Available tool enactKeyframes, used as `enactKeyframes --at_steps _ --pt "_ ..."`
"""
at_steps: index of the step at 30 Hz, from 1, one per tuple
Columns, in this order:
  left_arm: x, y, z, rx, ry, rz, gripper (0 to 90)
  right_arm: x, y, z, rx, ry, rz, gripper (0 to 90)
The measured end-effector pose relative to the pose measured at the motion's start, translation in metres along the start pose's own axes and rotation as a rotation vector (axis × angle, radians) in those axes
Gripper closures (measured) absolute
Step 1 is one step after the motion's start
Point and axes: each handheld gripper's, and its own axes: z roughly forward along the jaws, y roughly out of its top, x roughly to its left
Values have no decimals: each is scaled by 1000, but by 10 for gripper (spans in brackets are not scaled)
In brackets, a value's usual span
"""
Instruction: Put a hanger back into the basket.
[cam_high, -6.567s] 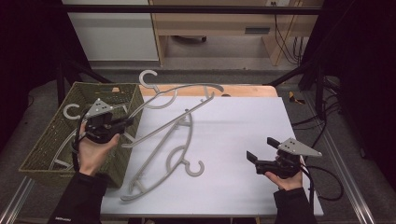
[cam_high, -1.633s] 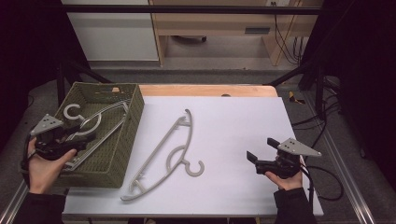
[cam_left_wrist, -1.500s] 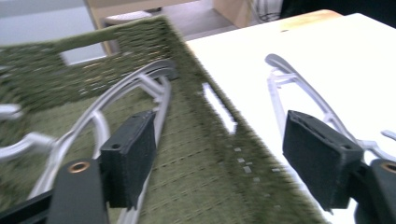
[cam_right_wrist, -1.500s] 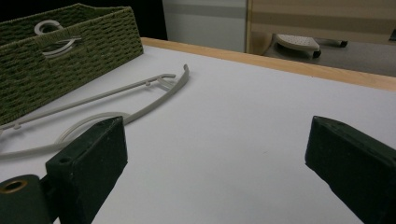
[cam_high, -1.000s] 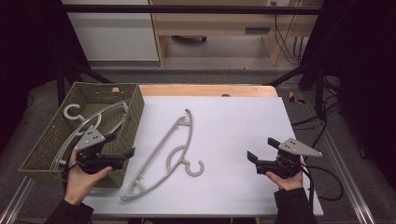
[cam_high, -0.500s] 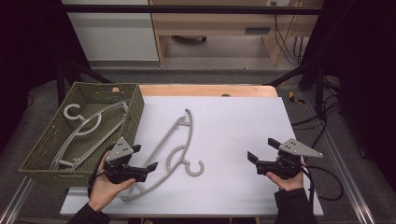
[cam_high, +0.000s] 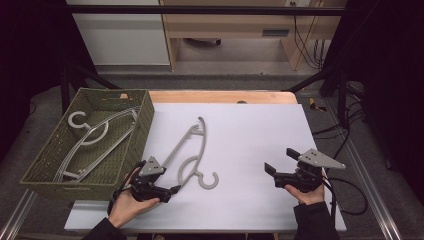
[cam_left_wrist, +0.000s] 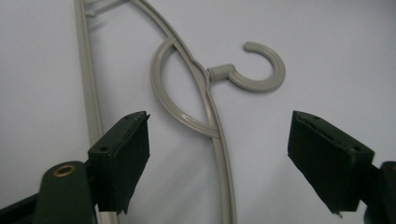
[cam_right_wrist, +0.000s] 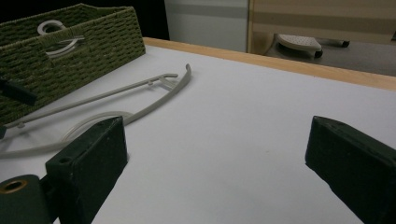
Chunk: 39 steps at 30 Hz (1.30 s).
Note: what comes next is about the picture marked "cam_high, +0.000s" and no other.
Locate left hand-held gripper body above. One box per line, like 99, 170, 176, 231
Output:
130, 155, 173, 204

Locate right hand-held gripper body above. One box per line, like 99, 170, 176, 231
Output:
273, 148, 347, 194

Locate olive green woven basket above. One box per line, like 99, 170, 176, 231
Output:
19, 87, 156, 203

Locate person's right hand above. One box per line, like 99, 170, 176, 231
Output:
284, 186, 326, 206

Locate person's left hand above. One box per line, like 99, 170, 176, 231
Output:
108, 166, 161, 229

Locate white table mat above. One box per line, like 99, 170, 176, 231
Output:
64, 102, 348, 233

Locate yellow and black tool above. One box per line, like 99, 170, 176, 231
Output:
308, 97, 328, 113

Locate black stand legs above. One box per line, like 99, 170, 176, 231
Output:
285, 64, 353, 129
59, 61, 119, 114

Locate black curtain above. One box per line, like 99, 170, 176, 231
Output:
0, 0, 98, 161
321, 0, 424, 204

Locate white cabinet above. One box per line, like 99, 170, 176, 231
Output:
66, 0, 171, 66

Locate light wooden desk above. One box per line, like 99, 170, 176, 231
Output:
159, 0, 338, 72

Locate black floor cables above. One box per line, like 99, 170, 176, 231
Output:
312, 81, 368, 156

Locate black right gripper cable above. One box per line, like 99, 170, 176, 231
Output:
321, 175, 369, 231

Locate aluminium rail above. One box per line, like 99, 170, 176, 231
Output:
0, 189, 38, 240
324, 98, 405, 240

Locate black hanging cables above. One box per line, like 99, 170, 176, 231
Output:
289, 1, 326, 70

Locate black horizontal frame bar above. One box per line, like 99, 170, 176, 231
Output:
66, 4, 348, 16

